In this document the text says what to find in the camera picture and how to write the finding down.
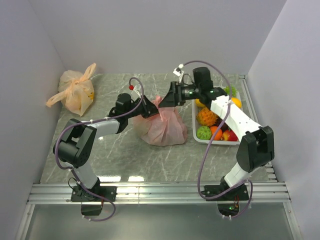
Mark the fake peach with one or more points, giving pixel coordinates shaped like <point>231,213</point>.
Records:
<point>229,136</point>

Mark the green custard apple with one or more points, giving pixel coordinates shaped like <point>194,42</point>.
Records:
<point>204,133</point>

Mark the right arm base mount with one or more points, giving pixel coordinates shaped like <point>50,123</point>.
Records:
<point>231,204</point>

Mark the yellow bell pepper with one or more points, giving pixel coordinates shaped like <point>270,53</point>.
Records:
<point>199,104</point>

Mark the green fake lettuce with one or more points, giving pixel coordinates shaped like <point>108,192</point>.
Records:
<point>231,90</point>

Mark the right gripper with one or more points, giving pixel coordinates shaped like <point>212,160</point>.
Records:
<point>174,97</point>

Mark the yellow fake lemon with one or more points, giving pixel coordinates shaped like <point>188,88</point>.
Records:
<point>237,102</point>

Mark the orange spiky fruit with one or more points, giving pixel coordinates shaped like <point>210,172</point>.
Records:
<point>206,117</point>

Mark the orange tied plastic bag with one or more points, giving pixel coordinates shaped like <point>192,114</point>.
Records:
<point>75,90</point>

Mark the aluminium rail frame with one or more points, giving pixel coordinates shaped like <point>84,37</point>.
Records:
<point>156,198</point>

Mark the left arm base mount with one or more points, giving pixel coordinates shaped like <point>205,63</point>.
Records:
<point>93,204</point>

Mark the pink plastic bag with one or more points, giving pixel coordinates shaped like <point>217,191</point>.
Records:
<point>163,129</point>

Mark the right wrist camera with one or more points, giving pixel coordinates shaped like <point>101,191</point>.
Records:
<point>178,70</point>

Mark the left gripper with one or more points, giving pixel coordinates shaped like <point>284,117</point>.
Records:
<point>149,109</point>

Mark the white plastic fruit basket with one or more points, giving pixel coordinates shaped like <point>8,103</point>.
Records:
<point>196,125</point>

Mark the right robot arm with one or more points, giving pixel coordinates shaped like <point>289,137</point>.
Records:
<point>256,142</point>

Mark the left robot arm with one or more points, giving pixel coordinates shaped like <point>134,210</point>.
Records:
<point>73,147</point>

